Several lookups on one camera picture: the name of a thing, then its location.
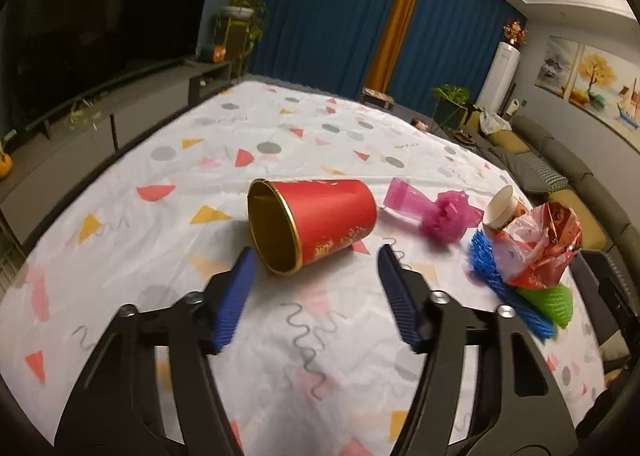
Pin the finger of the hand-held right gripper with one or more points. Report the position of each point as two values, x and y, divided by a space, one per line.
612 281

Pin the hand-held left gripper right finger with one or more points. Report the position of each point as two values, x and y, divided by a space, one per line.
397 296

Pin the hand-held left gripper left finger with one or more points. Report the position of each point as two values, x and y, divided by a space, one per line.
232 301

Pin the green foam net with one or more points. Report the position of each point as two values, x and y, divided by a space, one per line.
547 303

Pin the red plastic bag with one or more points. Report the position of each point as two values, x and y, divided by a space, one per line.
540 246

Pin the pink plastic bag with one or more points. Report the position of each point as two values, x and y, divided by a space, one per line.
440 218

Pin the blue foam net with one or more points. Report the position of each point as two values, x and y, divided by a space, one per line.
482 258

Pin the red gold paper can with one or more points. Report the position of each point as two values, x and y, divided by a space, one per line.
330 216

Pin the orange white paper cup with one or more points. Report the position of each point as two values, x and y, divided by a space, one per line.
500 208

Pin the large yellow cushion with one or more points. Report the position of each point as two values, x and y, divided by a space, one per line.
575 201

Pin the black white patterned cushion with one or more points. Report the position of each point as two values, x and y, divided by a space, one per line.
545 173

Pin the grey sectional sofa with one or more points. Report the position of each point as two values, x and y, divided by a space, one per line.
565 150

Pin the flat grey cushion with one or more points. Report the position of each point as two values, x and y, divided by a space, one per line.
512 159

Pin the pink toy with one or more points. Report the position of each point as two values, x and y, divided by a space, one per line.
419 124

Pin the white patterned tablecloth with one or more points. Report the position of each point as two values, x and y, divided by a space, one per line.
310 145

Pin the dark round tray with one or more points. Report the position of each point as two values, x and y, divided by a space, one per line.
465 135

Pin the small yellow cushion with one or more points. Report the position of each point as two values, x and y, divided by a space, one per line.
507 140

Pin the sailboat and tree painting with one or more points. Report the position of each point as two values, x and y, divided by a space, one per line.
605 85

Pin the white cloth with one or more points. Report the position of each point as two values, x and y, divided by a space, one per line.
492 121

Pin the flat printed box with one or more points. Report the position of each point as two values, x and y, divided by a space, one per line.
377 96

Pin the green potted plant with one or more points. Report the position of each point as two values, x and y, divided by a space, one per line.
452 94

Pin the grey television cabinet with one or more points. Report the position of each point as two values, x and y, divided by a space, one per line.
150 100

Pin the small landscape painting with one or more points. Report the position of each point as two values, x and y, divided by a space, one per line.
557 65

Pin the white floor air conditioner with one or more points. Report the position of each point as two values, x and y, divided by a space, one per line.
497 75

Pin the green leaf sprig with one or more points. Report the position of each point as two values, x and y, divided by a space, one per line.
85 111

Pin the small orange device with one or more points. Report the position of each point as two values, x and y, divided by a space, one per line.
218 53

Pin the small orange ornament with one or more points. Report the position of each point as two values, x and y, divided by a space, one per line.
5 166

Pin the blue curtain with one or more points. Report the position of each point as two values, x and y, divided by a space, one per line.
450 35
325 10

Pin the red gold flower ornament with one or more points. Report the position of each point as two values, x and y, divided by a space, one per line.
515 30

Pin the orange curtain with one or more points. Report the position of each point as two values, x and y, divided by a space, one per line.
400 20

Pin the trailing plant on stand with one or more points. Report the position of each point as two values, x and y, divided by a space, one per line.
240 11

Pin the black television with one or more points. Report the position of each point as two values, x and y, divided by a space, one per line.
100 20

